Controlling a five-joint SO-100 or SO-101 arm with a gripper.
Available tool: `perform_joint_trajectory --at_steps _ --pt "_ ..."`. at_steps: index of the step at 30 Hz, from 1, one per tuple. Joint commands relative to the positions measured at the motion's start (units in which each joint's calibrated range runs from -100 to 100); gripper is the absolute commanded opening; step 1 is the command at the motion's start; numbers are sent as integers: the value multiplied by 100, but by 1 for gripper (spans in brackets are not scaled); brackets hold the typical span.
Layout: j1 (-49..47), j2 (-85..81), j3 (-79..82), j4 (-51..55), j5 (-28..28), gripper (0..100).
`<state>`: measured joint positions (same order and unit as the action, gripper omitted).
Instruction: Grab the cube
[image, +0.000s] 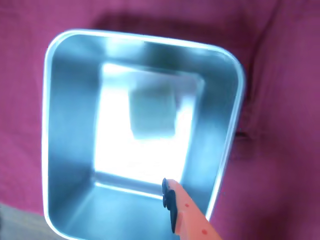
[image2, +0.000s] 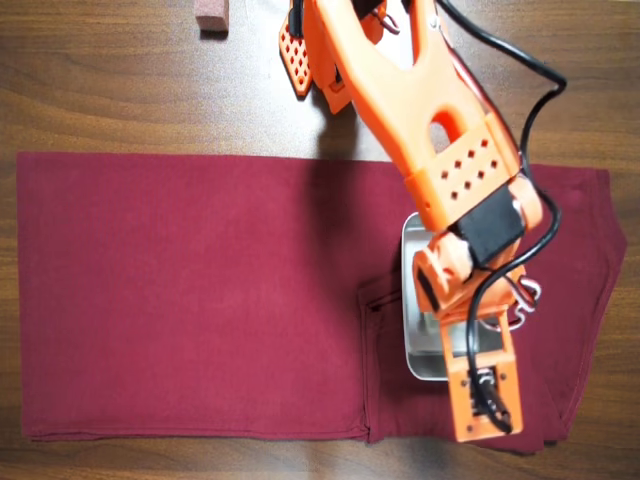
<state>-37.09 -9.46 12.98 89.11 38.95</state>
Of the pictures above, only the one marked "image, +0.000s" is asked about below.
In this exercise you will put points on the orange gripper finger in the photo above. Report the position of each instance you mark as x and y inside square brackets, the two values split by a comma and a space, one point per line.
[190, 220]

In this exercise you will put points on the rectangular metal tray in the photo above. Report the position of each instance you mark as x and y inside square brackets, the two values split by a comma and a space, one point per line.
[75, 125]

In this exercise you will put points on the dark red cloth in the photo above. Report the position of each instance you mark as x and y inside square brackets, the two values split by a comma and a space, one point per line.
[275, 75]

